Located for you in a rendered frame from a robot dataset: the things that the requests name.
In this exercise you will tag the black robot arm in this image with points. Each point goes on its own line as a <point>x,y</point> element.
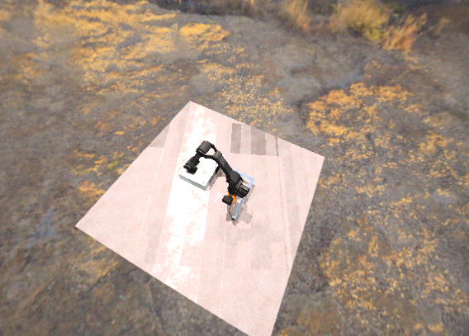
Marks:
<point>232,177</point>

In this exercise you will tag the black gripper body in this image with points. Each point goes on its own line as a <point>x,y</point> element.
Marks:
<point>228,199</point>

